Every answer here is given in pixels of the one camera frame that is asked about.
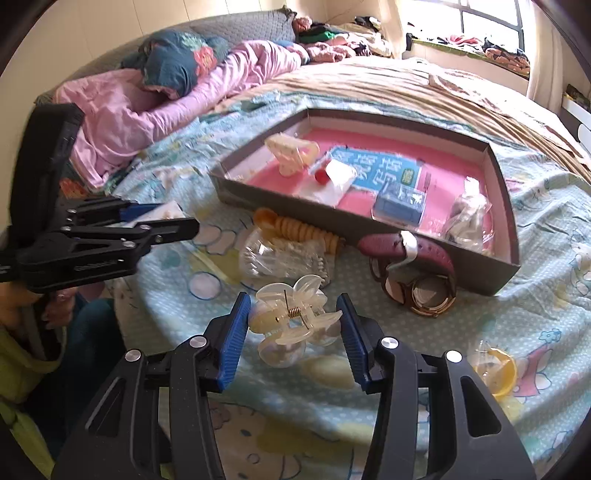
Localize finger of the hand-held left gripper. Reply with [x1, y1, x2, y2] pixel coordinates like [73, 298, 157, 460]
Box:
[62, 198, 162, 227]
[62, 218, 200, 254]

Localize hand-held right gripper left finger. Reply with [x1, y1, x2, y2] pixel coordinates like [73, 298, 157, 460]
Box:
[51, 292, 252, 480]

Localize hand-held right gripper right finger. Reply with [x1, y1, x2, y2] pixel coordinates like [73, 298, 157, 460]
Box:
[336, 293, 539, 480]

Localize translucent flower hair claw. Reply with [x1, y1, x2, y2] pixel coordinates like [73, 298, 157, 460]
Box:
[248, 274, 345, 367]

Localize grey cardboard box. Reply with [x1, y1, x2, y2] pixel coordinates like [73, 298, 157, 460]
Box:
[210, 107, 522, 296]

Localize cream hair claw clip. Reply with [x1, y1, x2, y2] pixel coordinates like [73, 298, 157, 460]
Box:
[264, 134, 320, 177]

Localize small blue box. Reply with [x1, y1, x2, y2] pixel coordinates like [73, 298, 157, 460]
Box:
[372, 182, 426, 227]

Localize clear bag with red bead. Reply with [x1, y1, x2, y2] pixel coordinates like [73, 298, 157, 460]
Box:
[305, 159, 358, 204]

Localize clear bag with white item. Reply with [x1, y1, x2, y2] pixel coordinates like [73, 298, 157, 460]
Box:
[441, 176, 495, 252]

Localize person's left hand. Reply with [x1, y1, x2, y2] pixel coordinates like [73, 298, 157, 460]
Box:
[39, 284, 105, 329]

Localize orange floral cloth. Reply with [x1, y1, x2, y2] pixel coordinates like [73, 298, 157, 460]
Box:
[58, 161, 116, 199]

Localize pink quilt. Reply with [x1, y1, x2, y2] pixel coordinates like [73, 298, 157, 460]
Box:
[53, 39, 312, 190]

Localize dark blue pants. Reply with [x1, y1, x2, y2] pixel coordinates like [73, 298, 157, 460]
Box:
[28, 298, 127, 462]

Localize blue floral pillow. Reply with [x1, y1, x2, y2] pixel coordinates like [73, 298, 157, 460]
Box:
[121, 30, 232, 100]

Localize yellow-green garment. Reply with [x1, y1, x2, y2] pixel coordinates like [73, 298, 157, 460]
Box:
[0, 318, 65, 478]

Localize pink book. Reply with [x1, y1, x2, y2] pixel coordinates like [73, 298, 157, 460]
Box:
[245, 129, 495, 232]

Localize grey quilted headboard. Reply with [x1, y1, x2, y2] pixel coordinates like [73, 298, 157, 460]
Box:
[34, 7, 296, 107]

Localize tan bedspread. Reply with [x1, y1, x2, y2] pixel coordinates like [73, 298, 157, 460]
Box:
[217, 55, 591, 171]

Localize clothes pile by headboard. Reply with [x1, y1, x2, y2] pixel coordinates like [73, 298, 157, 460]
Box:
[291, 14, 393, 63]

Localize white vanity dresser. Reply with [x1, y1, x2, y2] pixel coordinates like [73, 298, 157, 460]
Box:
[561, 85, 591, 153]

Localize clothes pile on windowsill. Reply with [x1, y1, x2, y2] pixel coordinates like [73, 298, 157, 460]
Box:
[436, 34, 532, 75]

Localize cream curtain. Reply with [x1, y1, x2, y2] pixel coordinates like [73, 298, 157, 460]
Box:
[526, 0, 568, 100]

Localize window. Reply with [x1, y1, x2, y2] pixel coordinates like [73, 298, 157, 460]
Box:
[402, 0, 525, 49]

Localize clear bag of hair ties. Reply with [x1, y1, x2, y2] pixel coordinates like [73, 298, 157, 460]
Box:
[239, 228, 331, 287]

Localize maroon strap wristwatch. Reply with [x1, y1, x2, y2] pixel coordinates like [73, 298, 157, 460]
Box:
[358, 231, 458, 317]

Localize orange spiral hair tie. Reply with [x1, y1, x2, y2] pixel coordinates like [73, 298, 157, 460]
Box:
[253, 208, 345, 254]

